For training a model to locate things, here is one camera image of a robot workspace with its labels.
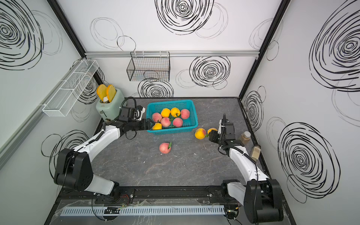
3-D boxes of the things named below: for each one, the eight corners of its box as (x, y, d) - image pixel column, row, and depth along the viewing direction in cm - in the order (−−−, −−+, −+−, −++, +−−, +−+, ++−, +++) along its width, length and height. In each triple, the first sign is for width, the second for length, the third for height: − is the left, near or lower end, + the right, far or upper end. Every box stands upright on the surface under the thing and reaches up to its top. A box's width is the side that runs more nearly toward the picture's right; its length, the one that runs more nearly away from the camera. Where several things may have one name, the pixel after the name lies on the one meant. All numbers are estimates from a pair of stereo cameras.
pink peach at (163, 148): (160, 154, 91) (159, 150, 86) (161, 146, 94) (159, 142, 89) (170, 154, 91) (170, 150, 86) (171, 146, 94) (170, 142, 89)
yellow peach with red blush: (195, 140, 97) (195, 135, 92) (194, 132, 100) (195, 128, 96) (205, 140, 97) (206, 135, 92) (204, 132, 100) (205, 128, 96)
